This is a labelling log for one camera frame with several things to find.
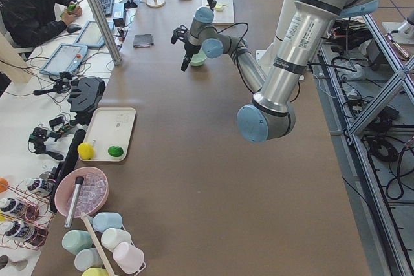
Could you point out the mint green bowl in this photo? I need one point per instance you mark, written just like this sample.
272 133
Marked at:
198 59

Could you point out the pink bowl with ice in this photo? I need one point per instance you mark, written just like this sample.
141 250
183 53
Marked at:
93 192

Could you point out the lemon slice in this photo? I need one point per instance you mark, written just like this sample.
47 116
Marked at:
219 7

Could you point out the bamboo cutting board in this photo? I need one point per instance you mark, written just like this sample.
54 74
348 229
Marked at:
224 17

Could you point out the grey folded cloth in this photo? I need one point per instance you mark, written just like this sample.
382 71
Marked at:
143 40

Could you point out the teach pendant tablet far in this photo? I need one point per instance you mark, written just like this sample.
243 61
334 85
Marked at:
90 36

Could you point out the teach pendant tablet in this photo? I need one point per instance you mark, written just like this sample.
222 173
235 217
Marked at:
90 36
66 58

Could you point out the cream tray with bear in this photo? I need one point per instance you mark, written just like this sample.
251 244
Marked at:
110 126

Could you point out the green lime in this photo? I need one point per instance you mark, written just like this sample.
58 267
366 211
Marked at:
115 151

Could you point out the teach pendant tablet near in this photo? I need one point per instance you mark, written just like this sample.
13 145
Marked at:
66 58

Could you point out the yellow lemon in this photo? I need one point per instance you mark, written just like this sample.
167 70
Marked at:
85 151

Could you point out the seated person in black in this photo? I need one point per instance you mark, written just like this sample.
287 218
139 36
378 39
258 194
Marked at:
33 22

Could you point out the metal muddler with black tip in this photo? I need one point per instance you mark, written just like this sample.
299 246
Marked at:
75 196

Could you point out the light blue cup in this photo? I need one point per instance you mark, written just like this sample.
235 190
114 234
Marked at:
105 220

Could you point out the white cup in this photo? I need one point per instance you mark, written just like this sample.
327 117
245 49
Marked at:
112 237

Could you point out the pink cup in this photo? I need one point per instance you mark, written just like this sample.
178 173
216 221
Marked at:
129 258

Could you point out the mint green cup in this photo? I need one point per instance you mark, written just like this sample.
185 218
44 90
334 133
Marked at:
76 240

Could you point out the aluminium frame post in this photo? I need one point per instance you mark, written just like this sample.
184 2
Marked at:
106 33

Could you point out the copper wire bottle rack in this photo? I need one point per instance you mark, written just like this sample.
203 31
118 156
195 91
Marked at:
25 213

